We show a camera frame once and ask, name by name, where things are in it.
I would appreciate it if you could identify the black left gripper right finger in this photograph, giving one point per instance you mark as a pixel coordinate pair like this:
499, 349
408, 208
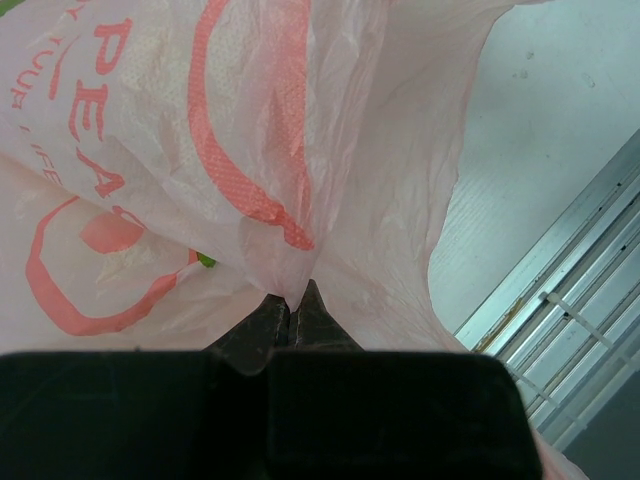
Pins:
336, 411

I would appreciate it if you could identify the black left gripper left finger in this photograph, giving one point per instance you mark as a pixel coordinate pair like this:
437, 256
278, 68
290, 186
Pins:
197, 414

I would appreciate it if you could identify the pink plastic bag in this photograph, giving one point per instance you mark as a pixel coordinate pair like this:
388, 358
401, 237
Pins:
167, 165

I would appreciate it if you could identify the aluminium table edge rail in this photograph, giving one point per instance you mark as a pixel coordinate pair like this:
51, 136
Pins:
565, 320

